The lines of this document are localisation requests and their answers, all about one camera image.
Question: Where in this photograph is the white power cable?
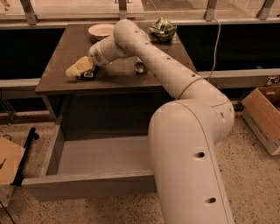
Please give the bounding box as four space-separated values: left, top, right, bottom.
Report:
148 0 221 82

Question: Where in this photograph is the silver blue drink can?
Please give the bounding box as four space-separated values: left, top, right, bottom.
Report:
134 57 147 74

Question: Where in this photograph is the grey drawer cabinet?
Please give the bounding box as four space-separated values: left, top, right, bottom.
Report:
34 24 202 123

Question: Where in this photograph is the metal window railing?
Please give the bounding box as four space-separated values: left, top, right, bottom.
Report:
0 0 280 26

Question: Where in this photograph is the cardboard box right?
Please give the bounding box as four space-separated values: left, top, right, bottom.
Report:
241 86 280 156

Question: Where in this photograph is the cardboard sheet left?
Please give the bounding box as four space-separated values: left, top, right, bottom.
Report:
0 137 25 185

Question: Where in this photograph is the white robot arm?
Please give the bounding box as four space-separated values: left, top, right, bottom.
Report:
66 19 235 224

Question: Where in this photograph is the white paper bowl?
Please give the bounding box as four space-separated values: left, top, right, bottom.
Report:
88 24 115 40

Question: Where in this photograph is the open grey top drawer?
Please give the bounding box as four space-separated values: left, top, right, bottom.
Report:
23 92 164 201

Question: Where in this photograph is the black metal bar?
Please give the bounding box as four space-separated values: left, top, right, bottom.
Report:
11 127 39 186

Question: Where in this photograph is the green chip bag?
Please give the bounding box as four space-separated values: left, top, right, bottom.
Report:
149 17 177 42

